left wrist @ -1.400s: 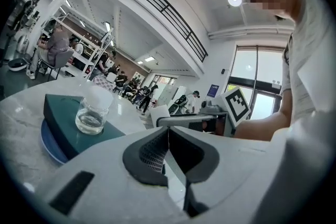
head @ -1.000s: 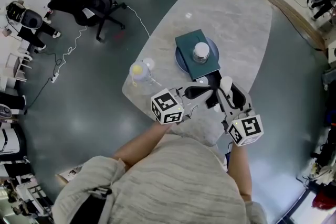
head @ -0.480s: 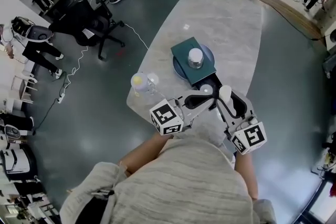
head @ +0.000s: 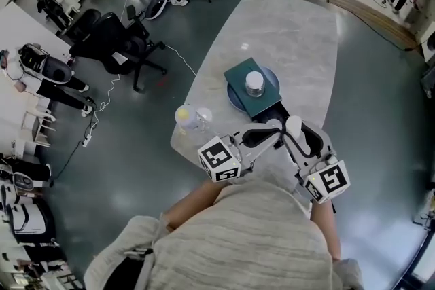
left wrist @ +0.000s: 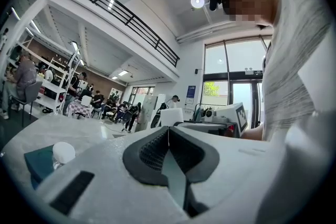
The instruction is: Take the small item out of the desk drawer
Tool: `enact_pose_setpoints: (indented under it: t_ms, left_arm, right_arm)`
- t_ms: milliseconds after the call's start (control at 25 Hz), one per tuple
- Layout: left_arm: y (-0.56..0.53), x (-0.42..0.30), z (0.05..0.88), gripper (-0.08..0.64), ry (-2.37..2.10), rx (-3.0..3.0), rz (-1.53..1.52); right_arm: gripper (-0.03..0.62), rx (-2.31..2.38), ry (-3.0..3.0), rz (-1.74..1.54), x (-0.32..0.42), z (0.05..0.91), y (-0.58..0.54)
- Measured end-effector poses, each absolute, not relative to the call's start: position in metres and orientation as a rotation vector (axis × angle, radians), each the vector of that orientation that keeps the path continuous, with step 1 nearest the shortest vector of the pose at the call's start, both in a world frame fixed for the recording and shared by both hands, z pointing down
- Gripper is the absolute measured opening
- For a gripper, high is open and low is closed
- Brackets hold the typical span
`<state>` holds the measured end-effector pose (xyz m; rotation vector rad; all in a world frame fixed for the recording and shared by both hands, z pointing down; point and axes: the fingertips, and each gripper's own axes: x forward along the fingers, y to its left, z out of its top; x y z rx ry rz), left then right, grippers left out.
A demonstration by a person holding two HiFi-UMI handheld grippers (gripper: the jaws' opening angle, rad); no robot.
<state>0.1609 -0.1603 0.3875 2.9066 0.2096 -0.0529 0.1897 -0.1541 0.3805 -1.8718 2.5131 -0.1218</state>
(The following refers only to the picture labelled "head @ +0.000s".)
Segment clear bottle with yellow top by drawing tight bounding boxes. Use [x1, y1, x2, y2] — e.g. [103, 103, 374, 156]
[174, 104, 201, 134]

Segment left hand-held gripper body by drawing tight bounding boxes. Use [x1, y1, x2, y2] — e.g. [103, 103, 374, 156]
[198, 123, 283, 183]

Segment person's left forearm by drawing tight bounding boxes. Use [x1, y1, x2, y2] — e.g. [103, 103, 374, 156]
[162, 179, 224, 232]

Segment person's right forearm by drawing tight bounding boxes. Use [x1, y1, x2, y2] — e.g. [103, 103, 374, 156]
[310, 199, 343, 262]

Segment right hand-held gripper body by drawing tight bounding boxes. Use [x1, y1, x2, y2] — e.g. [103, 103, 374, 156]
[284, 121, 351, 204]

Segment dark green desk drawer box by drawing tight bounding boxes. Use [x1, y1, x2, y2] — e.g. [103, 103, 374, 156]
[223, 57, 290, 124]

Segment person's beige knit sweater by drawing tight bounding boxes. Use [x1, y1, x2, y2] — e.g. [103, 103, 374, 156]
[83, 176, 365, 290]

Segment white table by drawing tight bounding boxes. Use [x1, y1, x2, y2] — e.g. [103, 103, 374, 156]
[0, 1, 75, 160]

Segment clear cup with white lid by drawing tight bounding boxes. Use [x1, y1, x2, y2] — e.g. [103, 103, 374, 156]
[196, 107, 215, 134]

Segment black office chair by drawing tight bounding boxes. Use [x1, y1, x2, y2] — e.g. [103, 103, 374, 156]
[69, 7, 168, 93]

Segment blue round plate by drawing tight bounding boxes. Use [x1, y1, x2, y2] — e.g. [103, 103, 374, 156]
[226, 65, 281, 113]

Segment white ring fan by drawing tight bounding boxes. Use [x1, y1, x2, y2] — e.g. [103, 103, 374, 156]
[143, 0, 170, 21]

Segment grey marble desk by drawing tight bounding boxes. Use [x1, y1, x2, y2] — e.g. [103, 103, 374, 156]
[169, 0, 341, 196]

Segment black and white robot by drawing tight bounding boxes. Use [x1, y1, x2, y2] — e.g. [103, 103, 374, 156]
[0, 193, 57, 245]

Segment wooden board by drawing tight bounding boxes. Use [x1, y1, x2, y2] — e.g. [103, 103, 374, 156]
[327, 0, 419, 52]

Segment white plastic chair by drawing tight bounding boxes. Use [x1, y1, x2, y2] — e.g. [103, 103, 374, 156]
[21, 104, 57, 148]

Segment white floor cable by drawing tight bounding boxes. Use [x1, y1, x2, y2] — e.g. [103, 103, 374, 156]
[82, 43, 198, 143]

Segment glass jar with white lid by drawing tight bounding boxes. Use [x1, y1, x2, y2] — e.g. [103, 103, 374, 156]
[245, 71, 266, 98]

